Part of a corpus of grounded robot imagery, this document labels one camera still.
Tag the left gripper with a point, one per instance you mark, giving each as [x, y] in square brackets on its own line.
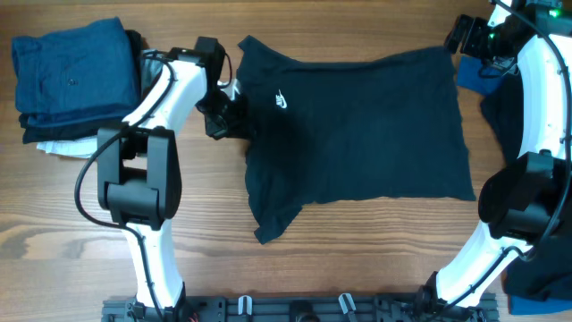
[237, 126]

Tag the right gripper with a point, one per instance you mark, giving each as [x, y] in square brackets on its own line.
[469, 46]

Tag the dark green t-shirt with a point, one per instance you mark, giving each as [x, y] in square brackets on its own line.
[324, 132]

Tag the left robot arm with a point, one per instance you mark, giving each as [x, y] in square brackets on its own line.
[139, 176]

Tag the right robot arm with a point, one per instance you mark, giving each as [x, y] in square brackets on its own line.
[543, 49]

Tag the bright blue t-shirt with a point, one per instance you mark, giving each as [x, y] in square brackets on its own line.
[476, 76]

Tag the folded light grey garment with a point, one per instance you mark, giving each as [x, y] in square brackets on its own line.
[149, 69]

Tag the folded white garment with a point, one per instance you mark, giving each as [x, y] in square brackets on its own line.
[81, 148]

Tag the folded blue shorts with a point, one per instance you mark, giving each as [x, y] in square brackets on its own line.
[74, 76]

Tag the folded black garment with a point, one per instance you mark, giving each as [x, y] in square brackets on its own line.
[73, 131]

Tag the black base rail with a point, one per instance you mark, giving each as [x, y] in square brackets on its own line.
[385, 307]

